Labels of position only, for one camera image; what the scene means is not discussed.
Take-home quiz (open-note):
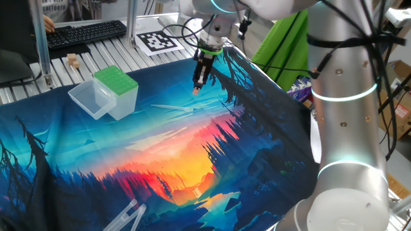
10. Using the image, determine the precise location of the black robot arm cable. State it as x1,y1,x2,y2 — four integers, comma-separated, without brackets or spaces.
162,0,408,161

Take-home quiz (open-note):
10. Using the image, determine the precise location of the forest sunset printed cloth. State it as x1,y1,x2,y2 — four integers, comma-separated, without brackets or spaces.
0,44,322,231

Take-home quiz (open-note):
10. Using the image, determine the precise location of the person torso grey shirt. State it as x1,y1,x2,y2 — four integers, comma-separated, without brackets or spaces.
40,0,70,23

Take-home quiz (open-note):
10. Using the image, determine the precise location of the purple patterned package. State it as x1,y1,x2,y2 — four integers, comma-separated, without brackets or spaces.
286,76,314,104

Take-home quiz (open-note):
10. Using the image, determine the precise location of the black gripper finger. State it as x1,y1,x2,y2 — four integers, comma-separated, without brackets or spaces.
191,70,203,96
200,71,209,93

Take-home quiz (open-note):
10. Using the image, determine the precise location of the person hand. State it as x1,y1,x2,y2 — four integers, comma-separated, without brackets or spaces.
42,14,56,35

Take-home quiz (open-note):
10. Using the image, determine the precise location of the black keyboard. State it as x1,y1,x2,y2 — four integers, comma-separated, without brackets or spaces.
46,19,128,49

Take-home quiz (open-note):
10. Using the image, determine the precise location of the black white marker sheet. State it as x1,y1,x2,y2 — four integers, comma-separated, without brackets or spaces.
135,30,186,57

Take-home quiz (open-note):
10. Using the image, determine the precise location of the black monitor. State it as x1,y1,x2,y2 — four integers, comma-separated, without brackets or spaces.
0,0,41,86

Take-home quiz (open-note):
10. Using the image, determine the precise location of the green pipette tip holder box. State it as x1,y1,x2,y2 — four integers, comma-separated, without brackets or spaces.
94,65,139,121

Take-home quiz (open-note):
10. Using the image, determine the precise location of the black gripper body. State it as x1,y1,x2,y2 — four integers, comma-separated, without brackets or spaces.
193,52,216,76

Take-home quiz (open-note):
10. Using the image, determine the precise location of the clear plastic box lid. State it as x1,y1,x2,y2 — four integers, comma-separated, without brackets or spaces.
67,78,117,121

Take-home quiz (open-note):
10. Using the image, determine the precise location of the black monitor cable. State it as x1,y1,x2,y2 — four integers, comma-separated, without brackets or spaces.
0,72,43,90

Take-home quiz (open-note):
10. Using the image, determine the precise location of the white plastic device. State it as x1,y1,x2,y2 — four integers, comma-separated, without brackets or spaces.
384,6,411,29

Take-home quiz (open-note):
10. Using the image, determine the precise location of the green flange ring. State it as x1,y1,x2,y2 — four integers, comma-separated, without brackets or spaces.
198,47,224,56

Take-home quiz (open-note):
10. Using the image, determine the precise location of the cardboard box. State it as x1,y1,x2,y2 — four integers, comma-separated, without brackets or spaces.
378,59,411,139

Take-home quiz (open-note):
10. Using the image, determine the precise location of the bright green cloth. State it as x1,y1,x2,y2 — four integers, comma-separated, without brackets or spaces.
252,9,311,92

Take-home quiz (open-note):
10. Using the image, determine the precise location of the aluminium frame post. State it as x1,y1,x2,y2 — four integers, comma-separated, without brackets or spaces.
125,0,139,48
28,0,55,88

